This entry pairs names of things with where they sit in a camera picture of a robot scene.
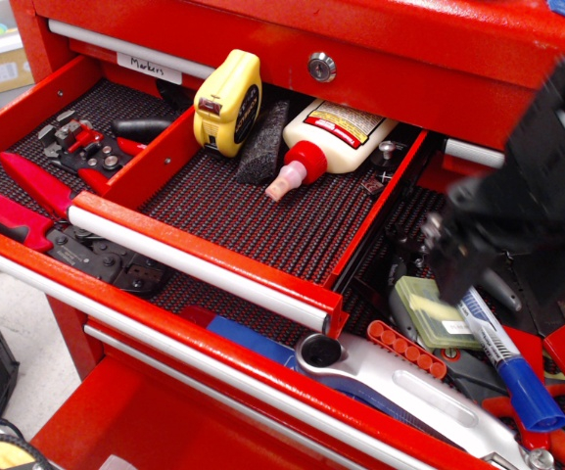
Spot red handled crimping tool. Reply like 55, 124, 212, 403
0, 179, 171, 297

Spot red handled wire stripper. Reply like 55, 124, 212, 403
0, 110, 146, 219

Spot red bit holder strip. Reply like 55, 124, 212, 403
366, 320, 447, 380

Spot black crimper red handles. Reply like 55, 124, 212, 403
497, 257, 565, 412

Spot silver metal hand tool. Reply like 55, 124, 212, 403
295, 333, 553, 469

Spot small silver knob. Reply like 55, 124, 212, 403
378, 141, 397, 161

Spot blue capped white marker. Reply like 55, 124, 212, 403
456, 287, 565, 433

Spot red upper open drawer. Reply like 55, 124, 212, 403
0, 53, 430, 340

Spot red open drawer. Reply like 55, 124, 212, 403
0, 53, 430, 340
0, 180, 565, 470

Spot orange handled cutters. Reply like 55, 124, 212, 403
478, 382, 565, 469

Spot red lower open drawer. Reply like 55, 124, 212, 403
0, 180, 565, 470

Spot white markers label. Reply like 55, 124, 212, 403
117, 52, 182, 85

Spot grey handled pliers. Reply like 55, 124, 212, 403
385, 234, 523, 344

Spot white glue bottle red cap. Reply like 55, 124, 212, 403
265, 99, 399, 202

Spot red tool chest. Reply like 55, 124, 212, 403
3, 1, 565, 468

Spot black tool handle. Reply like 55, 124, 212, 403
111, 117, 172, 144

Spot dark grey foam block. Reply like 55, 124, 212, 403
236, 100, 290, 185

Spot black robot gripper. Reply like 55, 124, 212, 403
424, 58, 565, 306

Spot silver drawer lock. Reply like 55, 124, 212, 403
307, 52, 337, 83

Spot yellow tape measure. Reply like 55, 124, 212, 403
193, 49, 262, 158

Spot green transparent bit case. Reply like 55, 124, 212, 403
395, 276, 482, 351

